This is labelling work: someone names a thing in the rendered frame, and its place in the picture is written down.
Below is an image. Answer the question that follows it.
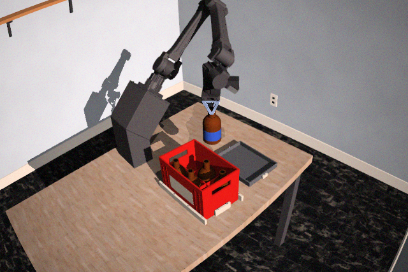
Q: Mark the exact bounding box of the red crate with dividers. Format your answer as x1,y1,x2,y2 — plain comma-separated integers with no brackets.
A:
161,142,240,219

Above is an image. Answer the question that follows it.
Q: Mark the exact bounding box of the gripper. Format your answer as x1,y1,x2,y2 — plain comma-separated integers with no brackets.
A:
201,78,220,115

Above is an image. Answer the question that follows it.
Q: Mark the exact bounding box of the orange bottle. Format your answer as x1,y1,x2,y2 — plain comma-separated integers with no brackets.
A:
203,112,221,145
186,169,201,187
198,159,216,183
173,159,187,176

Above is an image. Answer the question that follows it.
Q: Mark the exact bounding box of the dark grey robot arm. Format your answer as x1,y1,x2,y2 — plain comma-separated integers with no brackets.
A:
138,0,240,98

